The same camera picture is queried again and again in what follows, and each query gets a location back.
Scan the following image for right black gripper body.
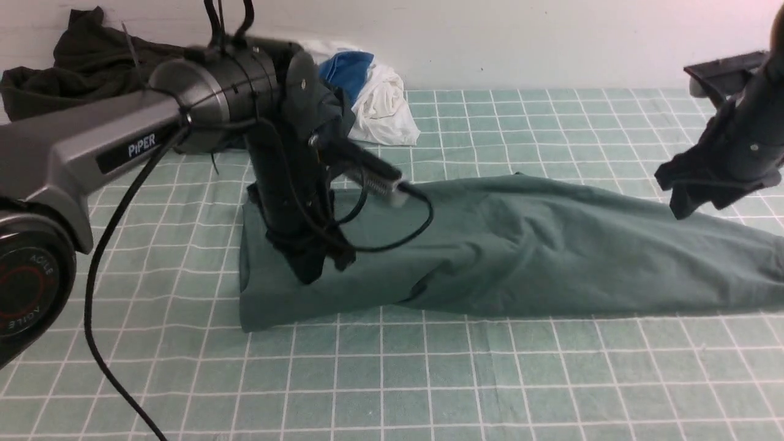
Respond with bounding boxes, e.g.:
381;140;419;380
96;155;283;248
654;98;783;220

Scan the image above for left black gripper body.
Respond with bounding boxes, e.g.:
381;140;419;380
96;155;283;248
244;50;355;284

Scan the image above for green long-sleeve top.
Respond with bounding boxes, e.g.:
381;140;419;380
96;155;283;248
238;174;783;333

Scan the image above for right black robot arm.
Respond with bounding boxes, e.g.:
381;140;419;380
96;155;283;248
654;9;783;220

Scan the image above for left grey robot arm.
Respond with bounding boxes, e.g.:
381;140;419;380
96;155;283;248
1;39;356;366

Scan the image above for dark navy crumpled garment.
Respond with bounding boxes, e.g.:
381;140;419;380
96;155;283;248
310;79;356;149

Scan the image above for white crumpled garment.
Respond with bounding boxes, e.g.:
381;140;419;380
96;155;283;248
300;40;421;146

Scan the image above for blue crumpled garment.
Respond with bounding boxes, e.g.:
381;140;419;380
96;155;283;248
318;50;375;105

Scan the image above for green checkered tablecloth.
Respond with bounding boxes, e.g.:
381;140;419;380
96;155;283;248
0;89;784;441

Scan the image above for dark olive crumpled garment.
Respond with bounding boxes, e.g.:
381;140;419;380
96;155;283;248
1;6;185;122

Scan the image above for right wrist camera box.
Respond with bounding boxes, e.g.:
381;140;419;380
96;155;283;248
684;50;768;107

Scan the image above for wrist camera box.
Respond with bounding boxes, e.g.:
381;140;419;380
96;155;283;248
309;135;408;208
684;50;768;107

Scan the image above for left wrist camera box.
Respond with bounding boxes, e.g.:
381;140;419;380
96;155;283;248
309;135;408;208

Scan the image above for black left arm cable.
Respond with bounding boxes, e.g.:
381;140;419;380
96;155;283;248
83;0;435;441

